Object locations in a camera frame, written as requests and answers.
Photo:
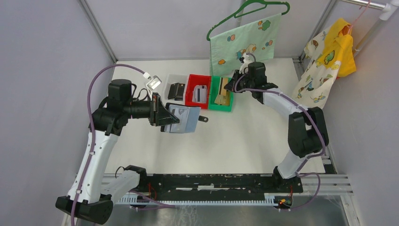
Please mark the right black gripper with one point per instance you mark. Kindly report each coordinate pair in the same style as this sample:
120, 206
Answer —
231, 85

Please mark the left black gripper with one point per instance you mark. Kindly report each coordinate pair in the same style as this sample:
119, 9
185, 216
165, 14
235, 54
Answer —
159, 115

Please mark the gold credit card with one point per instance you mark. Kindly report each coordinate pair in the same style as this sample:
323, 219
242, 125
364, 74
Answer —
223, 82

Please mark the black leather card holder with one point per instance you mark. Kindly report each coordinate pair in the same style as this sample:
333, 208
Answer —
188, 116

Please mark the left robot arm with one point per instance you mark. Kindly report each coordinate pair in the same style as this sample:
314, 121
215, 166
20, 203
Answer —
88, 199

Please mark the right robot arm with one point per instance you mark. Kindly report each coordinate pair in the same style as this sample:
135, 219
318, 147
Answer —
307, 132

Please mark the gold card stack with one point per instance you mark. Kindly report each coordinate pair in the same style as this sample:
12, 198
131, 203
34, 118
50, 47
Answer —
224, 101

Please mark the black card stack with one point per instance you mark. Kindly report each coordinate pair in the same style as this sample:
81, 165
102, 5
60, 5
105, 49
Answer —
176, 91

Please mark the white card stack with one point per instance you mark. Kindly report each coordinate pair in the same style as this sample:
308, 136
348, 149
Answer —
199, 94

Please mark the green plastic bin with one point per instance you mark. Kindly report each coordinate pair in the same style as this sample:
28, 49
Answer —
214, 87

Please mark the red plastic bin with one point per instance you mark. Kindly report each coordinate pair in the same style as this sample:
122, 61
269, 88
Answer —
193, 80

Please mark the clear plastic bin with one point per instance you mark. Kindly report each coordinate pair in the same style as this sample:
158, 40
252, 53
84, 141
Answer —
170, 79

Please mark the light green printed cloth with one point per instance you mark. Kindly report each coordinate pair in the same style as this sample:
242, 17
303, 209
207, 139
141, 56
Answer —
258, 38

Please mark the green clothes hanger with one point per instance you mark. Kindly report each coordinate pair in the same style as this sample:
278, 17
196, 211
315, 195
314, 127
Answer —
240, 12

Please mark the white printed garment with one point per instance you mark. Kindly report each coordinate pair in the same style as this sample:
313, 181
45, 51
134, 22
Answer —
315, 84

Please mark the yellow garment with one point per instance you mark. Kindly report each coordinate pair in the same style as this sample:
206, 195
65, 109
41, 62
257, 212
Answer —
337, 52

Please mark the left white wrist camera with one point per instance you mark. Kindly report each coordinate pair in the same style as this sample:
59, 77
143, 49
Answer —
152, 82

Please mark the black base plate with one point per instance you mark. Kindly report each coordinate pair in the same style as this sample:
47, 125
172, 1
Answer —
216, 187

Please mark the white slotted cable duct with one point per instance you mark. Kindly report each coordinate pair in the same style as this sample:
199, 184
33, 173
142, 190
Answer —
133, 199

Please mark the metal hanging rail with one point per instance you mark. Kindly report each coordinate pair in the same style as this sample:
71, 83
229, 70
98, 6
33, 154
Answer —
371, 19

